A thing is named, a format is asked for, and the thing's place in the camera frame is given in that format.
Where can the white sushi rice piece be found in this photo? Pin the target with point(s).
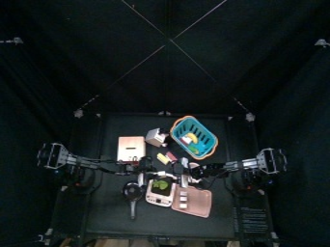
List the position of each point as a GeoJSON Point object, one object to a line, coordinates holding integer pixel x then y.
{"type": "Point", "coordinates": [184, 193]}
{"type": "Point", "coordinates": [184, 205]}
{"type": "Point", "coordinates": [184, 199]}

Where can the pink sushi piece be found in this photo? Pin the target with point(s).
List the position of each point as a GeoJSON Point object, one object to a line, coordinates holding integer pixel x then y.
{"type": "Point", "coordinates": [172, 156]}

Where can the white toy kitchen scale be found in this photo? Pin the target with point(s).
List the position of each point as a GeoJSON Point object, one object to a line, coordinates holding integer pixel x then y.
{"type": "Point", "coordinates": [159, 197]}

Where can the yellow toy banana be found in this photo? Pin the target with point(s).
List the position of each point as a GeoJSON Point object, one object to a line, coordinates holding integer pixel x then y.
{"type": "Point", "coordinates": [194, 138]}

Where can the green toy leaf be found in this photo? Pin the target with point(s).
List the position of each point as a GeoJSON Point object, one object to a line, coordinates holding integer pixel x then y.
{"type": "Point", "coordinates": [161, 184]}

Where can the pink cutting board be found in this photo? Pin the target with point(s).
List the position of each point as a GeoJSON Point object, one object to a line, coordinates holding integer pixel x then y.
{"type": "Point", "coordinates": [198, 202]}

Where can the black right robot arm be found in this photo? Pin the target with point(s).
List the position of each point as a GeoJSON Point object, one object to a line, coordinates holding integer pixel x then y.
{"type": "Point", "coordinates": [241, 165]}

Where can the small white toy box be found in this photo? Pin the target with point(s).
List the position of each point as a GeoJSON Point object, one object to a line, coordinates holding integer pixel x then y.
{"type": "Point", "coordinates": [155, 137]}

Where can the yellow sushi piece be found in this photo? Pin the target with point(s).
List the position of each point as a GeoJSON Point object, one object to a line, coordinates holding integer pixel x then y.
{"type": "Point", "coordinates": [163, 158]}

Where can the green toy vegetable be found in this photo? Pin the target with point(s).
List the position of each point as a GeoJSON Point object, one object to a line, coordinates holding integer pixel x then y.
{"type": "Point", "coordinates": [194, 150]}

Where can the silver frame corner bracket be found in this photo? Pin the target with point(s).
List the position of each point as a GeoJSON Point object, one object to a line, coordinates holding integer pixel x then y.
{"type": "Point", "coordinates": [17, 41]}
{"type": "Point", "coordinates": [250, 116]}
{"type": "Point", "coordinates": [78, 113]}
{"type": "Point", "coordinates": [321, 42]}
{"type": "Point", "coordinates": [163, 113]}

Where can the black toy frying pan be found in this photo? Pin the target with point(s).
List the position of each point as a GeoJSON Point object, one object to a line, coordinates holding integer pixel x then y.
{"type": "Point", "coordinates": [133, 193]}

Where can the teal basket with orange rim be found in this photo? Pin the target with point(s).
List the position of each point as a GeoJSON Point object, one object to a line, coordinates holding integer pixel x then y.
{"type": "Point", "coordinates": [206, 138]}

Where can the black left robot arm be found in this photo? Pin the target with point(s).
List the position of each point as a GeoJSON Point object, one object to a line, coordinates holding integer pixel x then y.
{"type": "Point", "coordinates": [86, 162]}

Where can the red and white toy food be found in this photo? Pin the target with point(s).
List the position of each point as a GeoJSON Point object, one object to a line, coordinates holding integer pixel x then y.
{"type": "Point", "coordinates": [186, 141]}

